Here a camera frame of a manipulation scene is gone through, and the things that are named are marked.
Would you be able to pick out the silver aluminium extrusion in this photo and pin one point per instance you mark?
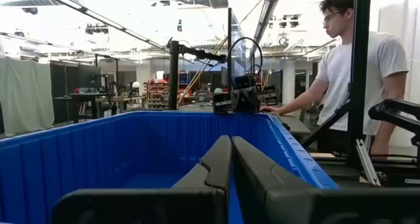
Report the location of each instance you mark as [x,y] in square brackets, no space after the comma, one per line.
[367,161]

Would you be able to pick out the grey-green curtain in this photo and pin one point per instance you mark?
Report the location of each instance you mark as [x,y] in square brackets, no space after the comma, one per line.
[26,96]

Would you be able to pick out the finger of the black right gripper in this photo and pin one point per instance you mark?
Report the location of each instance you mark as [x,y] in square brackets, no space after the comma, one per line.
[220,107]
[269,100]

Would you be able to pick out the white column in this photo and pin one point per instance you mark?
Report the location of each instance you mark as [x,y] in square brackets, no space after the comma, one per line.
[288,82]

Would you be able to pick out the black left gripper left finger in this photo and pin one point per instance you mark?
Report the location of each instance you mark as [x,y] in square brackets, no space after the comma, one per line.
[210,171]

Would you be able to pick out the person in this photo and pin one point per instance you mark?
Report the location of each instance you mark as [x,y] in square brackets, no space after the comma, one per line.
[334,79]

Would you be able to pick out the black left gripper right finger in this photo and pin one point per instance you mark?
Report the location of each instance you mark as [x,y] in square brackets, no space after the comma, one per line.
[262,184]

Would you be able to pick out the blue plastic bin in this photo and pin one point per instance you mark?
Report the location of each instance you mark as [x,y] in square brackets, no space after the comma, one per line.
[98,151]

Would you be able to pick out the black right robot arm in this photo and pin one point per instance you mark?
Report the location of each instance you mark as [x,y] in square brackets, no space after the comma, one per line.
[173,79]

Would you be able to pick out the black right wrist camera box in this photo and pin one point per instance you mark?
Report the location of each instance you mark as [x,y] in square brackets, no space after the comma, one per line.
[244,82]

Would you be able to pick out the black aluminium table frame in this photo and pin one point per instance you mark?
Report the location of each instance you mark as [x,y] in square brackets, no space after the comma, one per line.
[359,86]

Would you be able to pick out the black jointed arm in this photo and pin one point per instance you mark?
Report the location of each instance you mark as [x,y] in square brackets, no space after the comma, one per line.
[393,110]

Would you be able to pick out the black table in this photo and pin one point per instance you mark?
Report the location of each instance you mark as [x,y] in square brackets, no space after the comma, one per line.
[82,95]

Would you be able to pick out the shelf with red items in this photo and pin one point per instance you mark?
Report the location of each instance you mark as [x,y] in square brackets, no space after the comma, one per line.
[157,96]

